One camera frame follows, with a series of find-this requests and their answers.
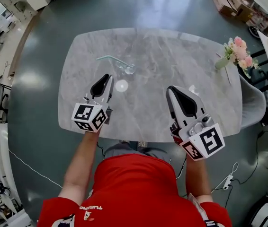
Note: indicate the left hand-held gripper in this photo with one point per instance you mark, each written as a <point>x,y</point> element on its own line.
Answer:
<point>84,112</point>

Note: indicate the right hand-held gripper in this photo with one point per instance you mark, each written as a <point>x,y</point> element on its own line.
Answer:
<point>209,141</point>

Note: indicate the person's right forearm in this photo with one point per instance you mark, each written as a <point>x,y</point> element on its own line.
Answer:
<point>196,178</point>

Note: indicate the person's left forearm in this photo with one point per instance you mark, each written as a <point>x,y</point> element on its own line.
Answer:
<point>79,169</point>

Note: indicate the grey marble table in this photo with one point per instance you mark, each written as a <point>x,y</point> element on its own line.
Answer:
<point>148,103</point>

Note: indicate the person's left shoe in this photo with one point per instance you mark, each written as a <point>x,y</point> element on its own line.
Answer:
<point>124,141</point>

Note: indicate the person's shoe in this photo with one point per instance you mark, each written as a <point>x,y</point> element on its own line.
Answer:
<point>142,144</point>
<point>124,141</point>

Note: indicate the pale green vase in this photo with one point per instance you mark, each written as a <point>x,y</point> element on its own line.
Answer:
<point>221,63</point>

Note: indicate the person's right shoe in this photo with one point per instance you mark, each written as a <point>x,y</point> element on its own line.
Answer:
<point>142,144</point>

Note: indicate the person's grey trousers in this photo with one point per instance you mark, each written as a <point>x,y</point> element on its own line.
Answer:
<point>124,150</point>

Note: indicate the grey shell chair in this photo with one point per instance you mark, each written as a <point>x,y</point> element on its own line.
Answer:
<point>252,103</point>

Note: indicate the pink flower bouquet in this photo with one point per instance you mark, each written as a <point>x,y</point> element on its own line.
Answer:
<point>240,51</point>

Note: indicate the person's red shirt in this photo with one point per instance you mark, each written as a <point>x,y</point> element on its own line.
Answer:
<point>134,193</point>

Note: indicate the brown cardboard box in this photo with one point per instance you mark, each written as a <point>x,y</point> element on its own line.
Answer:
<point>228,10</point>
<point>245,13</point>

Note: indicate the grey locker wall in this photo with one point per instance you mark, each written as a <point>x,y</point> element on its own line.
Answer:
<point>11,3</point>

